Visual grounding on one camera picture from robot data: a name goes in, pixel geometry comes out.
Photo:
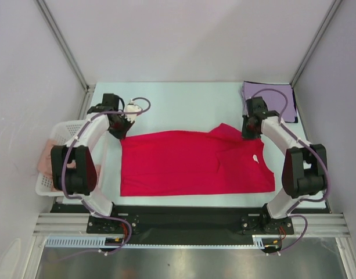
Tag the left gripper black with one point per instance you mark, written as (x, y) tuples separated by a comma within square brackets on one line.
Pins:
[(121, 135)]

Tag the aluminium frame post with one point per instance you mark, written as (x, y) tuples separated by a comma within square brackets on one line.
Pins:
[(322, 29), (61, 41)]

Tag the folded purple t shirt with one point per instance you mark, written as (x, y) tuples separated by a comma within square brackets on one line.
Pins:
[(274, 96)]

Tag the white plastic laundry basket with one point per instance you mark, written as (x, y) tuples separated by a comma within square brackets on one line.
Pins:
[(64, 131)]

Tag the aluminium rail front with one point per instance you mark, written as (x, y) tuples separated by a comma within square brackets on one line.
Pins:
[(67, 224)]

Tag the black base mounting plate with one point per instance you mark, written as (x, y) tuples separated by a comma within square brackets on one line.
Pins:
[(166, 225)]

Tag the red t shirt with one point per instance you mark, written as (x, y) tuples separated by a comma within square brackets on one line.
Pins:
[(174, 163)]

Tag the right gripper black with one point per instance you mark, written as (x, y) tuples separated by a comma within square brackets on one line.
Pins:
[(246, 134)]

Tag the pink t shirt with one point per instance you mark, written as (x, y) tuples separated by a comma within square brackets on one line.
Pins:
[(45, 169)]

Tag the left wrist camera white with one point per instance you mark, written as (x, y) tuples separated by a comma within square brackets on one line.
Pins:
[(131, 111)]

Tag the left aluminium frame post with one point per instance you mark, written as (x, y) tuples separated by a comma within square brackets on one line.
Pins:
[(61, 41)]

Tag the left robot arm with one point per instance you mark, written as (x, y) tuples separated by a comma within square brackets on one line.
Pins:
[(73, 168)]

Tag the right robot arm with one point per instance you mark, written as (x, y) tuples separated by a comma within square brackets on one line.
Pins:
[(304, 176)]

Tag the white slotted cable duct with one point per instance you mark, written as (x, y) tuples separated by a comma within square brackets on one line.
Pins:
[(104, 243)]

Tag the right aluminium frame post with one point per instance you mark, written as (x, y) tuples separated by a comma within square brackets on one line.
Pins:
[(322, 29)]

